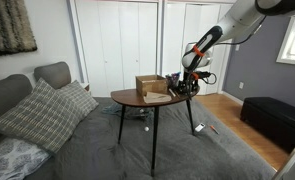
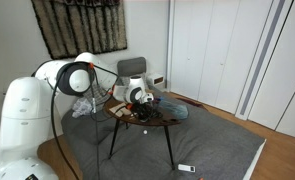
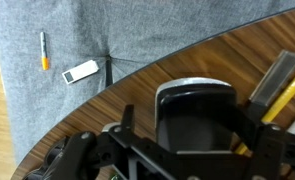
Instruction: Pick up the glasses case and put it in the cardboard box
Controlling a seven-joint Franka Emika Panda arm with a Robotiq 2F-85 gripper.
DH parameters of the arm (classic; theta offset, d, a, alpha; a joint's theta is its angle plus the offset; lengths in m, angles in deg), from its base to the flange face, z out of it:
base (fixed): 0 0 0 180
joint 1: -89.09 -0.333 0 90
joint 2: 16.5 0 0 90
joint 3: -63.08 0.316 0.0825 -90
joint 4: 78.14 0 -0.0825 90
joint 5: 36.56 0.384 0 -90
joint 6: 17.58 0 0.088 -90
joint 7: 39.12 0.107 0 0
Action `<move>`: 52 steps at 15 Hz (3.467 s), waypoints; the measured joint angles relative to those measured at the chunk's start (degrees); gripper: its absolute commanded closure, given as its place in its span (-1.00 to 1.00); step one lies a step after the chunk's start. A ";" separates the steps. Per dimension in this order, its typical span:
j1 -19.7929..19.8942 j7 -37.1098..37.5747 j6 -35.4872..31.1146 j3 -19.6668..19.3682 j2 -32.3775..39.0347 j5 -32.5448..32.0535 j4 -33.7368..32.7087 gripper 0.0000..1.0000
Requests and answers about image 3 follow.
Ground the yellow pencil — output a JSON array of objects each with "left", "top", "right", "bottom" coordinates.
[{"left": 234, "top": 64, "right": 295, "bottom": 156}]

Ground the dark wooden table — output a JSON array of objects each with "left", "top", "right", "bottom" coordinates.
[{"left": 10, "top": 5, "right": 295, "bottom": 180}]

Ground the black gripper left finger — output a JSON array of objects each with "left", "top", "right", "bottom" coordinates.
[{"left": 22, "top": 104, "right": 135, "bottom": 180}]

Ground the white remote control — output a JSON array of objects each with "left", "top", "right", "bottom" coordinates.
[{"left": 61, "top": 59, "right": 100, "bottom": 85}]

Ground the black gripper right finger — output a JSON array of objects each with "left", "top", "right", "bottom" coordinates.
[{"left": 242, "top": 49, "right": 295, "bottom": 180}]

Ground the orange grey pen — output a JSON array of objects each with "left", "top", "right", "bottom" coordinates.
[{"left": 39, "top": 31, "right": 51, "bottom": 71}]

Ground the black glasses case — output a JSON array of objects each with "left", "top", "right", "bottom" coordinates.
[{"left": 154, "top": 77, "right": 239, "bottom": 155}]

